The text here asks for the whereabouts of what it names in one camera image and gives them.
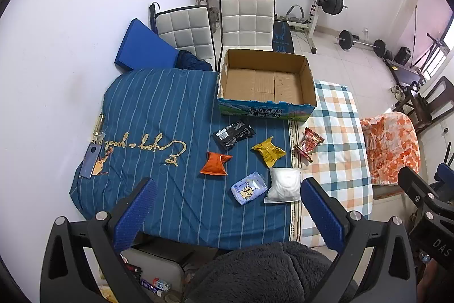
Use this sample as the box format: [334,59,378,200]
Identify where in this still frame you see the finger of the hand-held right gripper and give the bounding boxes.
[437,162,454,185]
[397,166,448,209]

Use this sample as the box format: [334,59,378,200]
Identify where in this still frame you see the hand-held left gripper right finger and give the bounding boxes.
[301,177,418,303]

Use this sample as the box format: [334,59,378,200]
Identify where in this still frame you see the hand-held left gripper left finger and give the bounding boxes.
[40,177,158,303]

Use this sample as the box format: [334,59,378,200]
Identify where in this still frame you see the white plastic packet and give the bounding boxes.
[263,167,303,203]

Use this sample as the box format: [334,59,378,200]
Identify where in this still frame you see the red snack packet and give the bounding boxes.
[294,128,325,162]

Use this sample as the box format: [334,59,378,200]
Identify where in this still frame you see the blue tissue pack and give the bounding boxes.
[230,172,267,207]

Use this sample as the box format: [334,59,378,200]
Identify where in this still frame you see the yellow snack packet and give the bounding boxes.
[251,136,286,168]

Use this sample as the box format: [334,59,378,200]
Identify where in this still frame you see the orange snack packet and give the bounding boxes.
[199,151,234,176]

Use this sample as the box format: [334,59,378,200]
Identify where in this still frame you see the black snack packet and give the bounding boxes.
[212,120,257,152]

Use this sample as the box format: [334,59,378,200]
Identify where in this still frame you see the cardboard box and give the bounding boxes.
[216,48,318,122]

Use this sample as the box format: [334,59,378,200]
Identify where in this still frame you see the orange floral blanket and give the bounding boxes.
[360,112,421,187]

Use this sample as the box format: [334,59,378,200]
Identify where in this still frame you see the blue-grey phone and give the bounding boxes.
[79,143,103,179]

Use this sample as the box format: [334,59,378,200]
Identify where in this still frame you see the blue and white tube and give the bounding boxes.
[140,276,171,294]

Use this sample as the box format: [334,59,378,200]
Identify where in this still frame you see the dark wooden chair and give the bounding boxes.
[393,76,454,135]

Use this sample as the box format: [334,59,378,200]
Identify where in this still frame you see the checked blanket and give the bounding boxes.
[289,80,374,247]

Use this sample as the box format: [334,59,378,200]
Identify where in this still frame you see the grey fleece garment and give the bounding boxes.
[184,242,350,303]

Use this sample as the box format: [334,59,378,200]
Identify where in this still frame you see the blue striped blanket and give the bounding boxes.
[69,68,302,251]

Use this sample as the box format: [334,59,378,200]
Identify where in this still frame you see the black treadmill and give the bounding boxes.
[385,58,426,87]

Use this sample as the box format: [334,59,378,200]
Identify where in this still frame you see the black speaker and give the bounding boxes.
[395,47,412,64]

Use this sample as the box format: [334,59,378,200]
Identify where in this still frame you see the short barbell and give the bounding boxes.
[338,30,387,58]

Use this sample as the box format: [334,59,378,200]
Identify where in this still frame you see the dark blue cloth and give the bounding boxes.
[174,50,213,72]

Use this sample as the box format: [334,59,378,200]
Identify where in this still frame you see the blue foam cushion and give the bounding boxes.
[113,18,180,71]

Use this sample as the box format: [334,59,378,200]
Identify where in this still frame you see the black and blue bench pad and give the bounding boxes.
[272,21,295,54]

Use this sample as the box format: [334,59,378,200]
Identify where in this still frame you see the white padded chair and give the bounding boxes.
[154,5,216,67]
[218,0,276,71]

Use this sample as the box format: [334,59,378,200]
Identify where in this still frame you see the blue folded umbrella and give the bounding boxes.
[149,2,161,37]

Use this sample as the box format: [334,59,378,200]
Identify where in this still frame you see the white bench press rack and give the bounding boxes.
[230,0,332,55]

